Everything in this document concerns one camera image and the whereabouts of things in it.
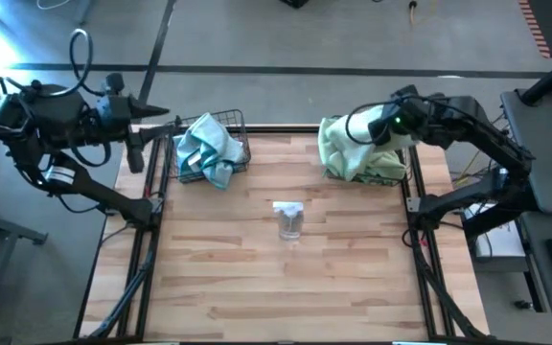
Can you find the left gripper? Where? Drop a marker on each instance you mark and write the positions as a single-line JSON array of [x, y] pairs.
[[115, 120]]

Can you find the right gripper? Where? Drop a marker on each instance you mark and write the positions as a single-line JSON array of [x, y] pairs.
[[422, 120]]

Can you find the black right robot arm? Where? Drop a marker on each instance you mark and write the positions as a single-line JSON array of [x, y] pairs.
[[487, 129]]

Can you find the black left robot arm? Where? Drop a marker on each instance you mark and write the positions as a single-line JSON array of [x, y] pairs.
[[94, 191]]

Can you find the grey side desk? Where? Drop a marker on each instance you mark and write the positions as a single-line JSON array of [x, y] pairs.
[[544, 144]]

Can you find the grey furniture leg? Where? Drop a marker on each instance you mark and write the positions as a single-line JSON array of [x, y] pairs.
[[85, 12]]

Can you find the black slanted pole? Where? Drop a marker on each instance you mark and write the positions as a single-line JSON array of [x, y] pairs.
[[549, 79]]

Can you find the white box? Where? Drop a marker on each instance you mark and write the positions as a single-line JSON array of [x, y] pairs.
[[496, 242]]

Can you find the clear plastic cup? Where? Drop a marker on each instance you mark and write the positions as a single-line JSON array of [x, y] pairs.
[[289, 223]]

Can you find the black floor object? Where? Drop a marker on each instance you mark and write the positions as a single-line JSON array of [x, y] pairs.
[[295, 3]]

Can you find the small black caster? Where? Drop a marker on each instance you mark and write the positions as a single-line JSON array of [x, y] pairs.
[[524, 305]]

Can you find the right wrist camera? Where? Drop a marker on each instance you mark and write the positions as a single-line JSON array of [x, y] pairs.
[[386, 129]]

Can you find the black aluminium table frame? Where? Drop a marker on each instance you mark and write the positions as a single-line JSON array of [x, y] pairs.
[[285, 129]]

